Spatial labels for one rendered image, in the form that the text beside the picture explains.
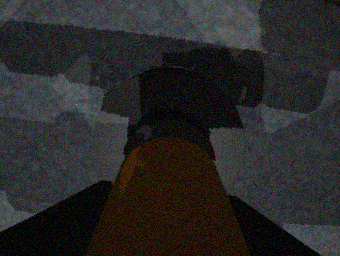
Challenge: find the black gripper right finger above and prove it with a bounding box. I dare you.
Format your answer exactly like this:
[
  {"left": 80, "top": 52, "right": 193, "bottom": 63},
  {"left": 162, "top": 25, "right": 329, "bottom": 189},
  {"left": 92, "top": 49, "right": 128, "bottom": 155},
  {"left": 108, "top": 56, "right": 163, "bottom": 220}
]
[{"left": 227, "top": 194, "right": 323, "bottom": 256}]

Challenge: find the orange knob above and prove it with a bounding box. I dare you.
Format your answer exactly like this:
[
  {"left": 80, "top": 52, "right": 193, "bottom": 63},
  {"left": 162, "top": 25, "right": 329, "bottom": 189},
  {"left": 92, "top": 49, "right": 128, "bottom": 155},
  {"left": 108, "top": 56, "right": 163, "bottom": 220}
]
[{"left": 85, "top": 137, "right": 251, "bottom": 256}]

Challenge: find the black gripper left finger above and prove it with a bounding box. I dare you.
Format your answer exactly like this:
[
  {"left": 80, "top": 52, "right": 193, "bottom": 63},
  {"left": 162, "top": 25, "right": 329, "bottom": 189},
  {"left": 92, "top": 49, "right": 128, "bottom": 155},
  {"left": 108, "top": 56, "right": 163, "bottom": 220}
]
[{"left": 0, "top": 180, "right": 113, "bottom": 256}]

